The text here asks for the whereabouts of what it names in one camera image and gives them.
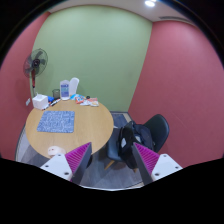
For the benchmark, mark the dark glass cup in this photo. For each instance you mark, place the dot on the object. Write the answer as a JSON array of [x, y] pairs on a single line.
[[56, 93]]

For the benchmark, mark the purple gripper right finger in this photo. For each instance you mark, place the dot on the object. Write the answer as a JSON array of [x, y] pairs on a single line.
[[153, 166]]

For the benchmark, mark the round wooden table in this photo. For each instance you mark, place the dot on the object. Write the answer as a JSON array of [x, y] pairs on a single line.
[[91, 124]]

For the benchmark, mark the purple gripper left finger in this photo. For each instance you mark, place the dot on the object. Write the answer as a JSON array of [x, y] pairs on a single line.
[[70, 166]]

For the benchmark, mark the black marker pen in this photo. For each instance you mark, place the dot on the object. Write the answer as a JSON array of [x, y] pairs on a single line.
[[55, 102]]

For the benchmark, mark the white wall socket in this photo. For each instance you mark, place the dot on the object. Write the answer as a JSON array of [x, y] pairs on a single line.
[[28, 101]]

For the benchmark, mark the black backpack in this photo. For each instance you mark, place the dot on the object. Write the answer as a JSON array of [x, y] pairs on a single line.
[[128, 135]]

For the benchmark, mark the blue patterned mouse pad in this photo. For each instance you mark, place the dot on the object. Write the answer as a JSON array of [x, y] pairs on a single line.
[[57, 122]]

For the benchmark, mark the ceiling light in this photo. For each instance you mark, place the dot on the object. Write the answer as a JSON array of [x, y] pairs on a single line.
[[150, 3]]

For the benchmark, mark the black plastic chair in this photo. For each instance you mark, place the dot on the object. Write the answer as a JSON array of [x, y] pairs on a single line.
[[151, 134]]

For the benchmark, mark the white blue-labelled jug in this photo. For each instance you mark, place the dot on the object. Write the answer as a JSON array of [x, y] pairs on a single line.
[[64, 90]]

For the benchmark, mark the white tissue box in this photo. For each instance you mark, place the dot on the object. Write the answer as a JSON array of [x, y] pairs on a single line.
[[40, 101]]

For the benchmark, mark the white chair behind table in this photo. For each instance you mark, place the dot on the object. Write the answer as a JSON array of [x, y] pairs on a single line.
[[73, 85]]

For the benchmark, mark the blue white snack packet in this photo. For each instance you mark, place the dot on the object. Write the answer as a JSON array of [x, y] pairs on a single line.
[[78, 98]]

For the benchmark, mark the beige computer mouse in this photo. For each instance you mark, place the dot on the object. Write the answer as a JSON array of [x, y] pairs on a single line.
[[53, 150]]

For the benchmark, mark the orange snack packet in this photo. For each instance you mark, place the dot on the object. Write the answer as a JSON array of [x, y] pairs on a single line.
[[93, 102]]

